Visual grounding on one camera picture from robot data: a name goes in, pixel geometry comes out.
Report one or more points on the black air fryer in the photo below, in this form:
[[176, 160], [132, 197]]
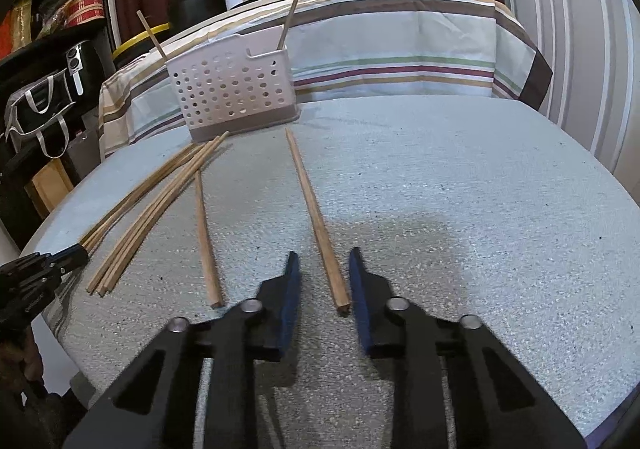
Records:
[[82, 69]]

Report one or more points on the red and white round box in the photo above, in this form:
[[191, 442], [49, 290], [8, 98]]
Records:
[[85, 9]]

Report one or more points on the person's left hand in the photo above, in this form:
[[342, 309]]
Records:
[[15, 359]]

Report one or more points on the black storage shelf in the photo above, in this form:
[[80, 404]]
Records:
[[45, 46]]

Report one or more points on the orange packet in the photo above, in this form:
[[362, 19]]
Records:
[[5, 36]]

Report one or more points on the striped tablecloth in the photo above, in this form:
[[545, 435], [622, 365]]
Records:
[[400, 39]]

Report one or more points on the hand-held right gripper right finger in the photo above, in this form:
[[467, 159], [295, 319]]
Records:
[[359, 309]]

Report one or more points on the flat pan with yellow lid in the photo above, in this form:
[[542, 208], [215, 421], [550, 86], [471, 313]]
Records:
[[132, 46]]

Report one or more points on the white cabinet doors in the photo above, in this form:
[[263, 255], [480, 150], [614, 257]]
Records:
[[575, 29]]

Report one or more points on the bundle of wooden chopsticks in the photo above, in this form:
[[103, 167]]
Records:
[[150, 214]]

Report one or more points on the dark snack bag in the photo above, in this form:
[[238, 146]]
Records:
[[55, 9]]

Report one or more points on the wooden board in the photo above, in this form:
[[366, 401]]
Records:
[[50, 186]]

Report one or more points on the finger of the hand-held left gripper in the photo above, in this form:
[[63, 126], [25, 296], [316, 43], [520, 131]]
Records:
[[75, 256]]

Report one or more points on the gold packet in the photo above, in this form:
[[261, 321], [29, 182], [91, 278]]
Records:
[[21, 21]]

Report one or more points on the wooden chopstick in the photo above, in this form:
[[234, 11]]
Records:
[[205, 239], [315, 219], [150, 34], [297, 4]]

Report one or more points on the black pot with yellow lid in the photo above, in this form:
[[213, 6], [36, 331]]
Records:
[[192, 6]]

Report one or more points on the white perforated utensil basket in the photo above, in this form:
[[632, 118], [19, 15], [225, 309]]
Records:
[[225, 89]]

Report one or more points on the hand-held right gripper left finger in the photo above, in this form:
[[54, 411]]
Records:
[[291, 299]]

